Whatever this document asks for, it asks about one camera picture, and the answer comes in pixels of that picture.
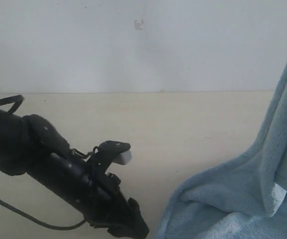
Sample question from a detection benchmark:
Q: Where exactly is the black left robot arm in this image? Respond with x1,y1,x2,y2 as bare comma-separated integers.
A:
0,95,149,239

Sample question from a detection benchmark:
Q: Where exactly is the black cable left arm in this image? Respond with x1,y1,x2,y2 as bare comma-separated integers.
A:
0,188,87,230

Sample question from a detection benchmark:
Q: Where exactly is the light blue terry towel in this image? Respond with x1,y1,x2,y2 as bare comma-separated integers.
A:
154,64,287,239

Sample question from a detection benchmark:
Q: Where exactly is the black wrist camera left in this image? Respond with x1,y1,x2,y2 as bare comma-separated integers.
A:
95,140,132,173

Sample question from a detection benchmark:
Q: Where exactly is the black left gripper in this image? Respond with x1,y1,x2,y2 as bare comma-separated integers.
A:
31,154,149,239

